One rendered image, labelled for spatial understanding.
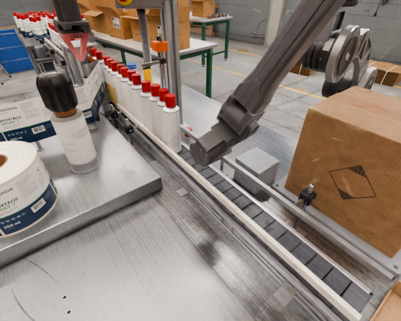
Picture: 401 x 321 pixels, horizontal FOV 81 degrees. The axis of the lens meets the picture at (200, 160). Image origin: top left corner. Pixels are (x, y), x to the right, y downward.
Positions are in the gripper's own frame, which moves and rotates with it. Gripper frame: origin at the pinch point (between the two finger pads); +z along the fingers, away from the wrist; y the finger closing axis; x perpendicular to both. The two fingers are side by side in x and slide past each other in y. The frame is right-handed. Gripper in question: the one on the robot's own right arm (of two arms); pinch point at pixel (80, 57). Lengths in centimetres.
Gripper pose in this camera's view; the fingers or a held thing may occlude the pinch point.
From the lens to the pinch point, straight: 80.0
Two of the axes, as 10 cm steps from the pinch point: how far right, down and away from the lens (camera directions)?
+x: 7.8, -3.7, 5.0
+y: 6.3, 4.8, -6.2
